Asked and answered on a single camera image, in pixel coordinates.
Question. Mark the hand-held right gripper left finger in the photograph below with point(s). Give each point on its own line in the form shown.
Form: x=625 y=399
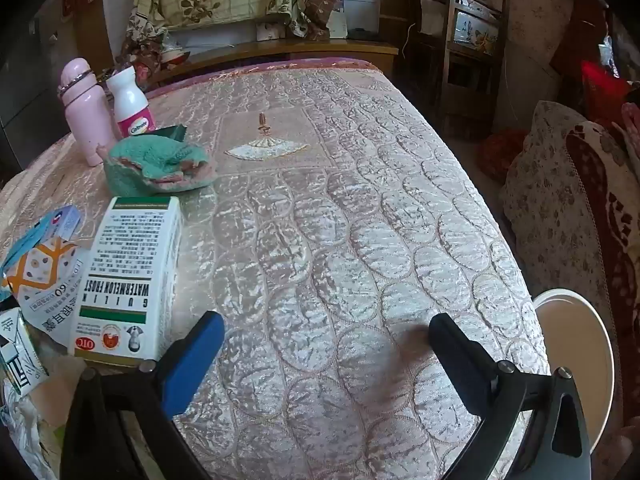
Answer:
x=192 y=360

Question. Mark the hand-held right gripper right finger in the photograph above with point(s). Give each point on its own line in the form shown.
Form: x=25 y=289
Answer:
x=457 y=360

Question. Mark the white green-striped medicine box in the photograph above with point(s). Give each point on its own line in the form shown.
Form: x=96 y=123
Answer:
x=130 y=270

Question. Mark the orange patterned snack bag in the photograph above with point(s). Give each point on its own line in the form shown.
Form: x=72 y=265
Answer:
x=45 y=280

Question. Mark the green terry towel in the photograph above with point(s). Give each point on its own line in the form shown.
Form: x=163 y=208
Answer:
x=145 y=165

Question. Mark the dark green packet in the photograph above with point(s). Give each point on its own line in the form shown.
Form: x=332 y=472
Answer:
x=173 y=132

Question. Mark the white black-printed packet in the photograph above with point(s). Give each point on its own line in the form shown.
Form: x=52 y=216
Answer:
x=20 y=355

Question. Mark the light blue packet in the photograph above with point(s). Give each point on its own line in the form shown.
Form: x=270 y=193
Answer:
x=27 y=242

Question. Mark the red orange cloth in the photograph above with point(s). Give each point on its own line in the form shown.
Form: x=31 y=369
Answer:
x=500 y=155

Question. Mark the red patterned blanket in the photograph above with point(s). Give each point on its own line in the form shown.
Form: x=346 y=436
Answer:
x=615 y=220

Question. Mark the pink thermos bottle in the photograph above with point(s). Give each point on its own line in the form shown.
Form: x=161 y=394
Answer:
x=87 y=115

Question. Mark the white bottle pink label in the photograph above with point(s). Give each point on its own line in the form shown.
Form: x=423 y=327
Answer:
x=127 y=100

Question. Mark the wooden rack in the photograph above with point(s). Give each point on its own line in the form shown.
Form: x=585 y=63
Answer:
x=450 y=60

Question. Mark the red cushion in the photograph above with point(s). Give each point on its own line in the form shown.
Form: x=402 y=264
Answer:
x=602 y=85

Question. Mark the grey refrigerator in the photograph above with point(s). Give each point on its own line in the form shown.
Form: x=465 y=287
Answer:
x=25 y=85

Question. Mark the low wooden cabinet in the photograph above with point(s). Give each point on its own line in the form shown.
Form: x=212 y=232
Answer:
x=300 y=50

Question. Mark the floral printed box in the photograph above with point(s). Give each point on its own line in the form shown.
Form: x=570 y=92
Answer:
x=475 y=27

